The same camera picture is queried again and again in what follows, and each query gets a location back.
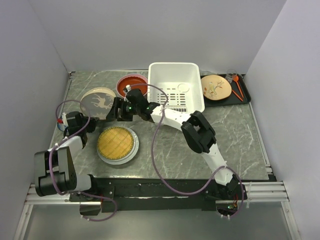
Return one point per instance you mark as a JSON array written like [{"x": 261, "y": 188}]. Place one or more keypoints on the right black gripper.
[{"x": 113, "y": 114}]

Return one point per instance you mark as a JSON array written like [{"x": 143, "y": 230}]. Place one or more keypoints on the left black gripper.
[{"x": 93, "y": 121}]

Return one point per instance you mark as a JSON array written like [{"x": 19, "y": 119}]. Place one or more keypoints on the grey deer pattern plate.
[{"x": 97, "y": 102}]

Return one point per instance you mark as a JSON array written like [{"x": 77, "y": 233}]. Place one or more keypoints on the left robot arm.
[{"x": 54, "y": 170}]

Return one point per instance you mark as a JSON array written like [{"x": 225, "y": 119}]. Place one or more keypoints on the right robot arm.
[{"x": 197, "y": 131}]

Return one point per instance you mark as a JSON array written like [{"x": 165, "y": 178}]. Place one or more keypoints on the white plastic bin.
[{"x": 177, "y": 85}]

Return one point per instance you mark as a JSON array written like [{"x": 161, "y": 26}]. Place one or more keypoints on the round bamboo mat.
[{"x": 115, "y": 143}]

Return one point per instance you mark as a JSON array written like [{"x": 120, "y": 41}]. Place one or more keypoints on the white plate under mat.
[{"x": 129, "y": 157}]

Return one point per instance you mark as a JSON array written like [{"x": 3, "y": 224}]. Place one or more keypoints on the blue white small bowl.
[{"x": 60, "y": 125}]

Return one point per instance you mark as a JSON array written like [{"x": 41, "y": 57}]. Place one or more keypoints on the red round plate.
[{"x": 136, "y": 81}]

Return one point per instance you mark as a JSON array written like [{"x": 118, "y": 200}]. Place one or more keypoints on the beige bird pattern plate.
[{"x": 215, "y": 87}]

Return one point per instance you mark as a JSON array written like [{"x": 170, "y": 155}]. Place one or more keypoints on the black tray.
[{"x": 232, "y": 100}]

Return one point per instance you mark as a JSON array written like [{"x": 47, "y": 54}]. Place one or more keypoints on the orange plastic fork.
[{"x": 241, "y": 99}]

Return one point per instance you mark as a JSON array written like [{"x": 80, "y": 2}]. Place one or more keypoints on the clear plastic cup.
[{"x": 230, "y": 74}]

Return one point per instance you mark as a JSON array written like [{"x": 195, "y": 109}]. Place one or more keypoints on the orange plastic spoon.
[{"x": 235, "y": 78}]

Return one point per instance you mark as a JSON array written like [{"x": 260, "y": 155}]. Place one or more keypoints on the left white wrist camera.
[{"x": 64, "y": 118}]

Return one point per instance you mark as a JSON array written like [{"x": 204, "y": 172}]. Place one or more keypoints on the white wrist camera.
[
  {"x": 127, "y": 89},
  {"x": 64, "y": 118}
]

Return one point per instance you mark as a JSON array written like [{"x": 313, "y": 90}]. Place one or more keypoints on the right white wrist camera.
[{"x": 127, "y": 89}]

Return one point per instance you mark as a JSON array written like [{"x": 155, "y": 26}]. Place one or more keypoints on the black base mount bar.
[{"x": 138, "y": 194}]

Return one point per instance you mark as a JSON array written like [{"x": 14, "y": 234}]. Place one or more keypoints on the aluminium rail frame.
[{"x": 257, "y": 192}]

